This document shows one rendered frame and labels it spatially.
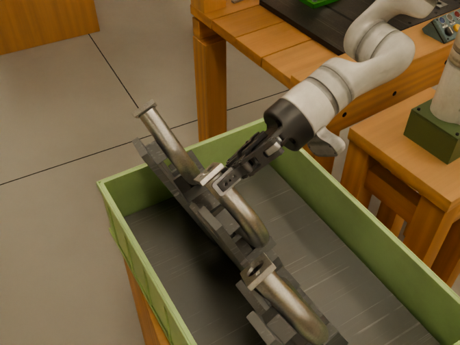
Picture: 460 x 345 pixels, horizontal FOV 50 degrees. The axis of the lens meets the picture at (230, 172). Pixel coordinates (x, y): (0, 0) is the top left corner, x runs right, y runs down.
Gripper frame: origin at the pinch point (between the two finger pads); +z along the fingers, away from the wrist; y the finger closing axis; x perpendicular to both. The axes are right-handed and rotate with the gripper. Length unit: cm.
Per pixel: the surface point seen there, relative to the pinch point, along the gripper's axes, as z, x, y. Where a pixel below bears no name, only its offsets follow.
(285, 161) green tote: -18.7, 12.5, -38.8
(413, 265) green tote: -17.1, 34.5, -7.7
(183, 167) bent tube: 1.9, -3.9, -12.8
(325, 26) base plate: -66, -2, -79
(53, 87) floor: 12, -67, -237
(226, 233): 4.4, 5.4, 2.0
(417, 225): -35, 47, -41
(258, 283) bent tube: 6.1, 9.0, 14.5
